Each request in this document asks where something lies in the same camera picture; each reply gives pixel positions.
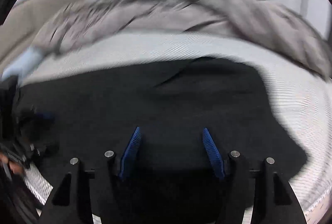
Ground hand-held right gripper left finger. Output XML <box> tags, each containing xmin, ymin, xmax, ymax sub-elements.
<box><xmin>39</xmin><ymin>126</ymin><xmax>142</xmax><ymax>224</ymax></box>

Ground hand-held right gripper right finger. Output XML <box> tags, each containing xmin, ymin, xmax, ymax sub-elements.
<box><xmin>202</xmin><ymin>128</ymin><xmax>308</xmax><ymax>224</ymax></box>

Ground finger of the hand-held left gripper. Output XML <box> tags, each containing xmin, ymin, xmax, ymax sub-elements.
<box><xmin>28</xmin><ymin>136</ymin><xmax>60</xmax><ymax>160</ymax></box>
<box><xmin>23</xmin><ymin>109</ymin><xmax>56</xmax><ymax>136</ymax></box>

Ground black pants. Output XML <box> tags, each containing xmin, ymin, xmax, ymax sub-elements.
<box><xmin>16</xmin><ymin>57</ymin><xmax>308</xmax><ymax>224</ymax></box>

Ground person's left hand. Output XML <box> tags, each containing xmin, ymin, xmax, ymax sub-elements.
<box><xmin>0</xmin><ymin>153</ymin><xmax>26</xmax><ymax>176</ymax></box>

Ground light blue bolster pillow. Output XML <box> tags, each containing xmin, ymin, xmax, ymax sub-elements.
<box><xmin>1</xmin><ymin>46</ymin><xmax>45</xmax><ymax>80</ymax></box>

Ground beige padded headboard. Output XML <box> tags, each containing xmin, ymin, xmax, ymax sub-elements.
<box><xmin>0</xmin><ymin>0</ymin><xmax>84</xmax><ymax>66</ymax></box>

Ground grey duvet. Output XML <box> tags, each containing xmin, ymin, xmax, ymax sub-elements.
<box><xmin>34</xmin><ymin>0</ymin><xmax>331</xmax><ymax>82</ymax></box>

